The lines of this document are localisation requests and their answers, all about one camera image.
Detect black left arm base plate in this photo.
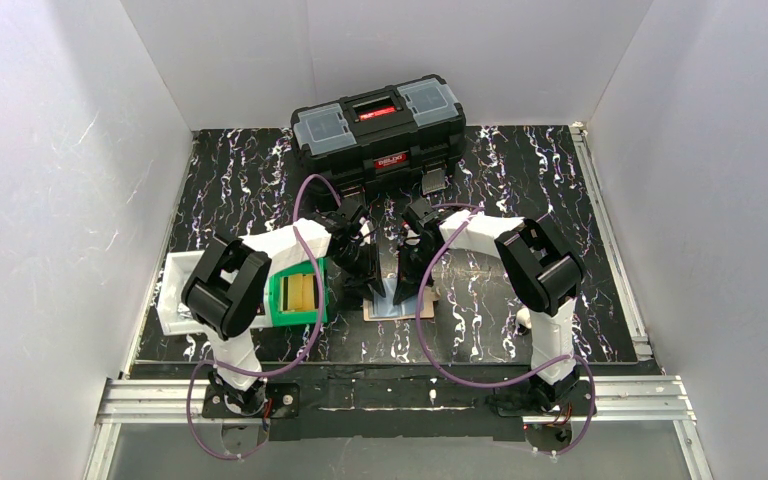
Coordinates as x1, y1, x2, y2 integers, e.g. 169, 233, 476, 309
200, 381, 301, 419

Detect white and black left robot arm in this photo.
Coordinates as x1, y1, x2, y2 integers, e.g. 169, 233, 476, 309
181, 199, 384, 416

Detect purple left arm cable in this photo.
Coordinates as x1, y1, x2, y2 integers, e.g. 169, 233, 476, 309
186, 173, 346, 462

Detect aluminium front rail frame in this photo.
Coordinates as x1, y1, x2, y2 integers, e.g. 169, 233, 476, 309
84, 376, 712, 479

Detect black plastic toolbox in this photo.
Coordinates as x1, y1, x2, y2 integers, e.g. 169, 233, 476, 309
290, 74, 466, 196

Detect green plastic bin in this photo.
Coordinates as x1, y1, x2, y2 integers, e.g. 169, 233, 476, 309
261, 261, 321, 328

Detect white plastic bin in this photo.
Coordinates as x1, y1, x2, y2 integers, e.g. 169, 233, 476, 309
155, 250, 273, 337

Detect yellow cards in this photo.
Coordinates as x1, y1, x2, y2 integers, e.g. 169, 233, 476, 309
280, 273, 319, 313

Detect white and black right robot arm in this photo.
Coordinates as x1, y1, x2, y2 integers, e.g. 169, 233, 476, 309
393, 199, 586, 409

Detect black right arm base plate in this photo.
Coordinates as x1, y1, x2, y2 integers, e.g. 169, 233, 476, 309
485, 379, 593, 425

